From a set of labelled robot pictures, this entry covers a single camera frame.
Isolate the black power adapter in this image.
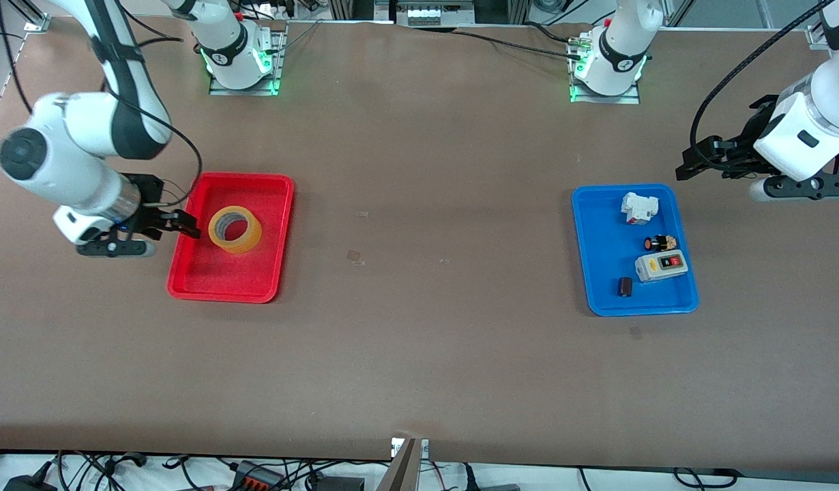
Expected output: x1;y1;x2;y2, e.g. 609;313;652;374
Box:
3;462;59;491

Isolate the grey switch box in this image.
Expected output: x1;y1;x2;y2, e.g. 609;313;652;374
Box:
634;250;689;283

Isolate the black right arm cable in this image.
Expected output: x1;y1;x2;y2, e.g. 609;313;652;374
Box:
0;0;204;209

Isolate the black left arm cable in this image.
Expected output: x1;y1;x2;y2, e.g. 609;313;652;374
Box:
690;0;838;171

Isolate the silver camera mount bracket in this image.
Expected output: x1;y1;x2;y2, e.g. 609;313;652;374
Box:
375;436;431;491

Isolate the white circuit breaker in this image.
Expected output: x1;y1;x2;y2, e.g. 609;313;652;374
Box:
621;192;660;226

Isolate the black orange power strip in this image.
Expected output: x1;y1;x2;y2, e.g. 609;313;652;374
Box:
230;460;285;491

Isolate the aluminium frame with power strip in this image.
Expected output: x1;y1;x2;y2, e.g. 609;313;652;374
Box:
327;0;531;28

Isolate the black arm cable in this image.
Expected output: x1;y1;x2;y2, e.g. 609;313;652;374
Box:
690;0;838;171
0;0;204;209

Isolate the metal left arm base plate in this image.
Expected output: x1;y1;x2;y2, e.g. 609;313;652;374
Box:
568;38;643;105

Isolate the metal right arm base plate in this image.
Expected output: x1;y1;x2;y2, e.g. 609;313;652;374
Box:
208;23;286;97

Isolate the red plastic tray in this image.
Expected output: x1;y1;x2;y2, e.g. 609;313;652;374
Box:
166;172;295;304

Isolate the blue plastic tray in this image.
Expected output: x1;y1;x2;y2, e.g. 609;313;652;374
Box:
571;183;700;318

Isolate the black cable on table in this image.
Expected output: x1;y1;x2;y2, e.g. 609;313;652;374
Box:
450;20;591;62

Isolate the yellow tape roll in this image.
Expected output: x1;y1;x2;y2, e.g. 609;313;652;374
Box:
208;205;263;255

